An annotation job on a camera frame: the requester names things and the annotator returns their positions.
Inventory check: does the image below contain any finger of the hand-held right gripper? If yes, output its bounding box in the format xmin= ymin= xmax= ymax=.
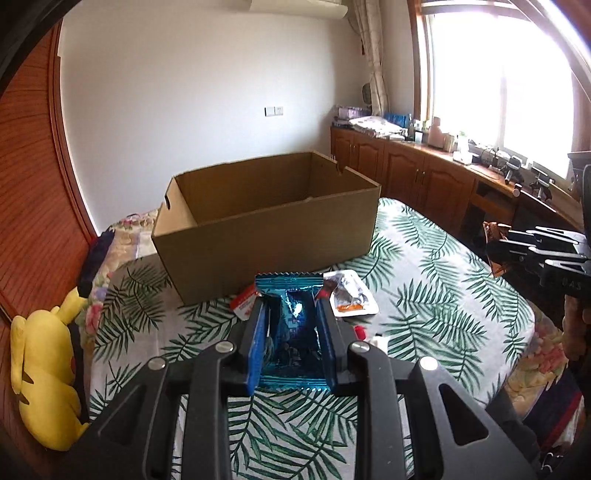
xmin=487 ymin=240 xmax=591 ymax=297
xmin=505 ymin=226 xmax=591 ymax=254

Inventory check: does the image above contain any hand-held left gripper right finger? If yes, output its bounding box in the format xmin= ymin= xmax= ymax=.
xmin=315 ymin=298 xmax=539 ymax=480

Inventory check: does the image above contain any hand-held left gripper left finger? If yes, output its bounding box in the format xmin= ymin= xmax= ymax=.
xmin=76 ymin=295 xmax=269 ymax=480

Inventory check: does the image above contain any blue snack packet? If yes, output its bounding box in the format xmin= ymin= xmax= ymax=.
xmin=255 ymin=273 xmax=331 ymax=393

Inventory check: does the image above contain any cardboard box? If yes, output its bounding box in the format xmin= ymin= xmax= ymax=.
xmin=151 ymin=151 xmax=382 ymax=306

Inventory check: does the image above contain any person's right hand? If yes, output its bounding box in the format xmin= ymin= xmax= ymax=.
xmin=562 ymin=296 xmax=591 ymax=361

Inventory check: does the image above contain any red and white snack packet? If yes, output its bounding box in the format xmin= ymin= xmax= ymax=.
xmin=230 ymin=285 xmax=259 ymax=321

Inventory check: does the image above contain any white red label snack packet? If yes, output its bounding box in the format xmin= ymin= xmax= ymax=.
xmin=353 ymin=325 xmax=391 ymax=356

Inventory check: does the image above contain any clear silver snack packet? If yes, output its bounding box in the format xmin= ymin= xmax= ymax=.
xmin=323 ymin=270 xmax=380 ymax=317

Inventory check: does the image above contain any leaf print bedsheet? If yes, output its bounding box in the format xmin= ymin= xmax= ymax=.
xmin=88 ymin=198 xmax=537 ymax=480

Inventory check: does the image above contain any wooden framed window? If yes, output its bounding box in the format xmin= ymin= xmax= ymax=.
xmin=409 ymin=0 xmax=591 ymax=185

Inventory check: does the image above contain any wooden sideboard cabinet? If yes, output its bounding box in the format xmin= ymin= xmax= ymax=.
xmin=330 ymin=127 xmax=583 ymax=241

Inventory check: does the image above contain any floral quilt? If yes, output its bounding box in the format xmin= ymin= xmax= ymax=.
xmin=76 ymin=210 xmax=163 ymax=334

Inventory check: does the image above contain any dark cloth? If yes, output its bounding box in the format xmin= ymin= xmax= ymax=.
xmin=76 ymin=231 xmax=117 ymax=297

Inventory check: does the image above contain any folded patterned cloth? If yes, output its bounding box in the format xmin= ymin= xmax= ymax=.
xmin=348 ymin=115 xmax=394 ymax=137

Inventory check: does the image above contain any yellow plush toy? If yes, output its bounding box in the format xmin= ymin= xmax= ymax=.
xmin=10 ymin=286 xmax=92 ymax=451

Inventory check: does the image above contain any patterned curtain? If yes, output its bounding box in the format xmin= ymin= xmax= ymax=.
xmin=353 ymin=0 xmax=394 ymax=119

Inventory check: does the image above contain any wooden louvred wardrobe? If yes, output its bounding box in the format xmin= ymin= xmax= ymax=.
xmin=0 ymin=21 xmax=100 ymax=462

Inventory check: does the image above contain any white air conditioner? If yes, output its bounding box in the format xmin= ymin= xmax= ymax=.
xmin=249 ymin=0 xmax=350 ymax=20

